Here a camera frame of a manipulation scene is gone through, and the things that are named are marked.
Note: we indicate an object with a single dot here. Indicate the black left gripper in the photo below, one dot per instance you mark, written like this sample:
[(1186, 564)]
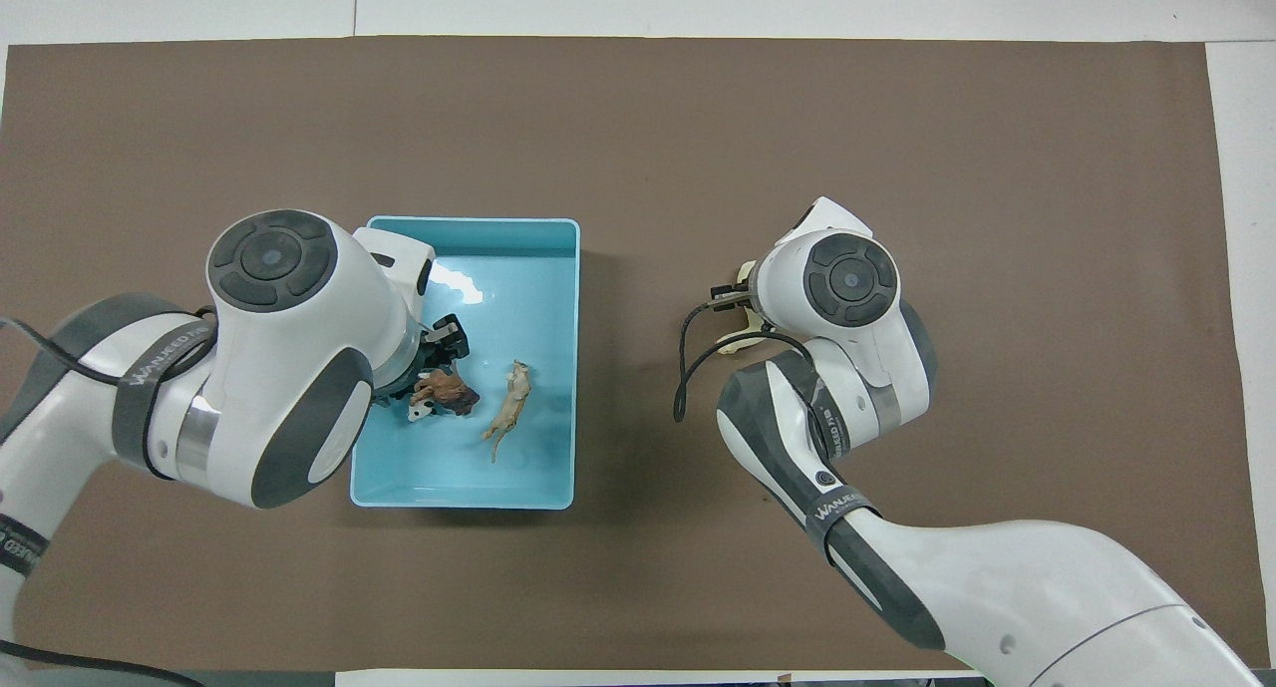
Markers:
[(411, 368)]

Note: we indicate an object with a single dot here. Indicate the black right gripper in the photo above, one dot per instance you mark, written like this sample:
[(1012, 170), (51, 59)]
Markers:
[(736, 298)]

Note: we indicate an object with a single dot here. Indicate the cream llama toy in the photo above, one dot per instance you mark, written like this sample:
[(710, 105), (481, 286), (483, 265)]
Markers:
[(743, 343)]

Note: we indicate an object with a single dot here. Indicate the brown lion toy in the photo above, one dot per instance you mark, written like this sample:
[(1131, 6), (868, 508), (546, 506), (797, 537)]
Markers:
[(454, 396)]

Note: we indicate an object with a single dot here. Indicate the black and white panda toy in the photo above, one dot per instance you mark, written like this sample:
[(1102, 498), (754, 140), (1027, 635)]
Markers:
[(419, 411)]

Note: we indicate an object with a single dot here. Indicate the orange striped tiger toy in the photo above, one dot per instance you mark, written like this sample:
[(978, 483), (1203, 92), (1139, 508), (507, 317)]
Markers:
[(513, 398)]

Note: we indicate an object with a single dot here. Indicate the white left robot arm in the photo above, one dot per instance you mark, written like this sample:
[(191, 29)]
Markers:
[(279, 368)]

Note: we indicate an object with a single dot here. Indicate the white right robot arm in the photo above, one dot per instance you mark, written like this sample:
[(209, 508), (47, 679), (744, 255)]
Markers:
[(847, 288)]

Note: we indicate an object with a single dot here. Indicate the light blue plastic storage box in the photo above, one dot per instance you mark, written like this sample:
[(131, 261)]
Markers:
[(538, 268)]

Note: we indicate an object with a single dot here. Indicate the brown table mat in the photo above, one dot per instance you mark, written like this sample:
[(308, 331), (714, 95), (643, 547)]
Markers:
[(638, 119)]

